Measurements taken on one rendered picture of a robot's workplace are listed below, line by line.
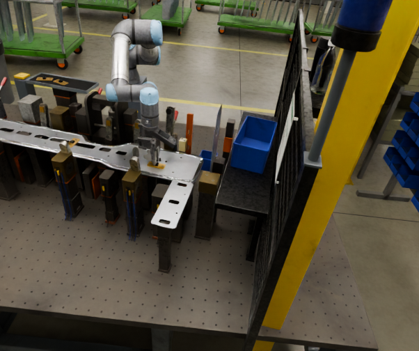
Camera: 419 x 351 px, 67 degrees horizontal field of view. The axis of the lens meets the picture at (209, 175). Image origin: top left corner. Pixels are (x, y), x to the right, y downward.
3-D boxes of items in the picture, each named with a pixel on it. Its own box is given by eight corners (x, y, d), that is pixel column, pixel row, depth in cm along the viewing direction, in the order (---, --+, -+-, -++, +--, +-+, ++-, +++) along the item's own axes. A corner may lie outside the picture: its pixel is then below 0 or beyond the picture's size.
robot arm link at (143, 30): (136, 47, 204) (131, 14, 150) (159, 48, 206) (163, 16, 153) (136, 67, 205) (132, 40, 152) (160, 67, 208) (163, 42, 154)
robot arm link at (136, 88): (131, 79, 141) (131, 89, 133) (157, 80, 143) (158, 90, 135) (133, 96, 146) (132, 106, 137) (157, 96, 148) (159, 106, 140)
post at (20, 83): (31, 144, 209) (12, 79, 183) (39, 138, 215) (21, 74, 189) (42, 146, 208) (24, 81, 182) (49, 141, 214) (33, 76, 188)
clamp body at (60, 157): (60, 220, 160) (44, 163, 139) (74, 204, 169) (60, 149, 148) (72, 223, 159) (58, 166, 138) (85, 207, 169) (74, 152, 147)
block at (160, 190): (149, 243, 153) (147, 199, 136) (158, 225, 162) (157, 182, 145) (163, 246, 152) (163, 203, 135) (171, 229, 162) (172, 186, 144)
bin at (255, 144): (229, 166, 152) (232, 143, 144) (243, 136, 176) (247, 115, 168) (262, 174, 149) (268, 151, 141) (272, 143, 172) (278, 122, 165)
